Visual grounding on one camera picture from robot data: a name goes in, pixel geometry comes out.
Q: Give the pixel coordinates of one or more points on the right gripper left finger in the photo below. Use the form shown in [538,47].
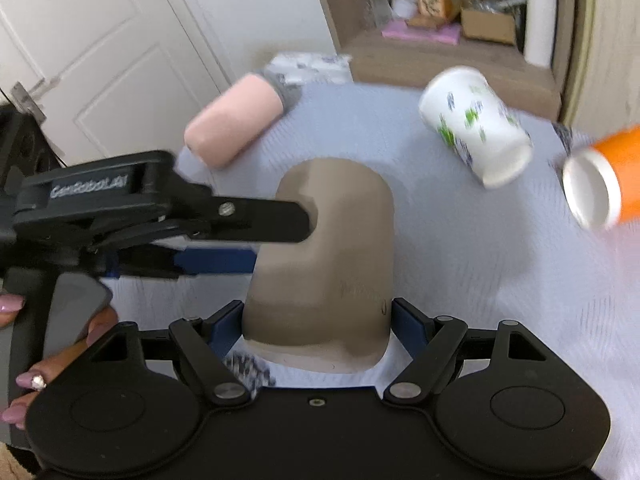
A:
[200,348]

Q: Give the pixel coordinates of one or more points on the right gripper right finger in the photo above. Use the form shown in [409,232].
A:
[432,344]

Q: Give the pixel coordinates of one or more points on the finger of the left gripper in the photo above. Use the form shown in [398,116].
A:
[215,262]
[231,219]

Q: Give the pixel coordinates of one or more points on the taupe metal tumbler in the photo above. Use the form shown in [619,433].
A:
[324,304]

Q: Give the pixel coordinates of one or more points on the orange paper cup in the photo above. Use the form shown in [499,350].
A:
[601,181]

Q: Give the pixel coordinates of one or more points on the white floral paper cup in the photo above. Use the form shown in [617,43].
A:
[475,123]

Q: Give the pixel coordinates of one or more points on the pink bottle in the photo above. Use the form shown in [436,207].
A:
[238,117]

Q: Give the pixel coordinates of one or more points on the tissue pack bundle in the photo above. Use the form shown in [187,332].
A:
[303,67]

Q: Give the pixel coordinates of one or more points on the white door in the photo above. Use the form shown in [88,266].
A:
[133,72]

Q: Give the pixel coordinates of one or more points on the wooden shelf unit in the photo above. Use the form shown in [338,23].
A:
[413,63]

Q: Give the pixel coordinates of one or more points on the pink flat box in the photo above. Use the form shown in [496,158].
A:
[400,30]

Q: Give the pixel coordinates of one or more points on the small floral wooden box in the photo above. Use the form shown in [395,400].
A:
[434,14]

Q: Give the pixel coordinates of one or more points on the brown cardboard box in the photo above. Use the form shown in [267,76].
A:
[488,26]

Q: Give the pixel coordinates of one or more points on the white paper towel roll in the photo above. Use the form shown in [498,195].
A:
[539,32]

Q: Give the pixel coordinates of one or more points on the silver door handle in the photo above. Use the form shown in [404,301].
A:
[27,100]

